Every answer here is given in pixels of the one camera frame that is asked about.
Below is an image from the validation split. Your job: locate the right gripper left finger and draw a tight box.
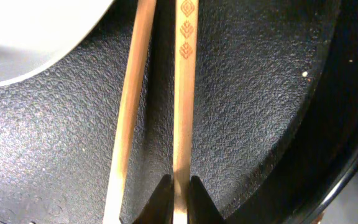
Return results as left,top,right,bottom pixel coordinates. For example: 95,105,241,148
133,174,174,224

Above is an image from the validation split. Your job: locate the wooden chopstick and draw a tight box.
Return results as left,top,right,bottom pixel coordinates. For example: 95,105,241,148
102,0,157,224
172,0,199,224

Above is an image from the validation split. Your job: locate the round black serving tray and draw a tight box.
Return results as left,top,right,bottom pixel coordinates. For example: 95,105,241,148
0,1,358,223

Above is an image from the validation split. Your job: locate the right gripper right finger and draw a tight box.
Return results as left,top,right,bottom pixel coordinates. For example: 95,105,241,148
187,175,225,224

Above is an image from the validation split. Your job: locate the light grey plate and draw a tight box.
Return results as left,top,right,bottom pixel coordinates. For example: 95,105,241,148
0,0,114,86

